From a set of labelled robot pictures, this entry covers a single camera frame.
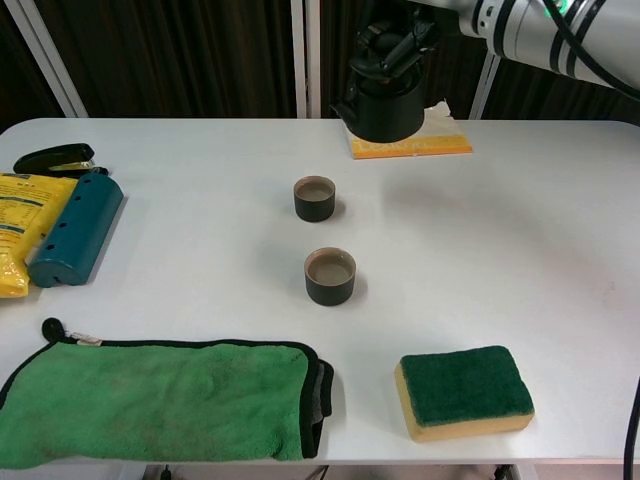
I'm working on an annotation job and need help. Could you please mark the black stapler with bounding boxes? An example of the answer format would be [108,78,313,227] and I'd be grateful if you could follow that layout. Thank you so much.
[13,142,96,176]

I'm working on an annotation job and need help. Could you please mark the yellow and white book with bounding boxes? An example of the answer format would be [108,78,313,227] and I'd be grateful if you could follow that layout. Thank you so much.
[343,99,474,161]

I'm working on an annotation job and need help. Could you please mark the white partition frame post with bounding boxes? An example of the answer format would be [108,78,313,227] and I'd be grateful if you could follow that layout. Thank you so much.
[468,47,504,121]
[291,0,321,119]
[0,0,90,119]

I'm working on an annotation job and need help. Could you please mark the green and yellow sponge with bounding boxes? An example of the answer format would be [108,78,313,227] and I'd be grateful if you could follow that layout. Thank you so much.
[393,344,536,444]

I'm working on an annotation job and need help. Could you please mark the yellow snack bag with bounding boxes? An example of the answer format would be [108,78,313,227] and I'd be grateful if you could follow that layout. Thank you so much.
[0,172,80,300]

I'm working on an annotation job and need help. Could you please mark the black teapot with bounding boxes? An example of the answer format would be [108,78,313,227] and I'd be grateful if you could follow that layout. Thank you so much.
[328,67,426,144]

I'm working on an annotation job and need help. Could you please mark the dark ceramic cup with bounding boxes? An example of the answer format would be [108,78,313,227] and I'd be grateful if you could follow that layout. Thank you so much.
[303,246,358,307]
[292,175,337,224]

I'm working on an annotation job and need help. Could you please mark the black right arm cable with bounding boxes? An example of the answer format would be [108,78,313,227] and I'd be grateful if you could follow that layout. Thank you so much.
[542,0,640,480]

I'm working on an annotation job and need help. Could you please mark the green microfibre towel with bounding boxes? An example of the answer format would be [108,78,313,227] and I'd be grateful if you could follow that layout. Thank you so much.
[0,317,335,470]

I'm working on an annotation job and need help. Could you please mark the teal cylindrical holder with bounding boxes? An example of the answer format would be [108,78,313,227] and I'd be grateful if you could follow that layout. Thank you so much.
[27,172,125,289]

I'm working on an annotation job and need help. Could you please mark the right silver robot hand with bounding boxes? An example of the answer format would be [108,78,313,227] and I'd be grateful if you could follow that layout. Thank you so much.
[348,0,464,77]

